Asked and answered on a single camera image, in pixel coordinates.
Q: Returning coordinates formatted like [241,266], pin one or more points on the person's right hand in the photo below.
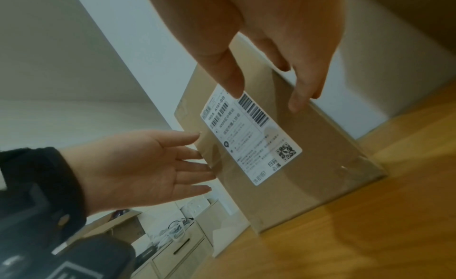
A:
[285,18]

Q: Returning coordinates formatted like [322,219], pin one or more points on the person's left hand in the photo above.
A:
[124,170]

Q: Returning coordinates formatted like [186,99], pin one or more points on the shipping label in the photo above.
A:
[249,137]

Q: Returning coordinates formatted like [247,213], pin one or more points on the open brown carton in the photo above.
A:
[121,230]

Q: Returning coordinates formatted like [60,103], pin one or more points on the black wristband with marker tiles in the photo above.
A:
[42,162]

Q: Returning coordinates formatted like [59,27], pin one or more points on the black device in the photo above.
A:
[148,254]

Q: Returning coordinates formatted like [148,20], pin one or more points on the cream wooden cabinet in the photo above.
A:
[199,252]

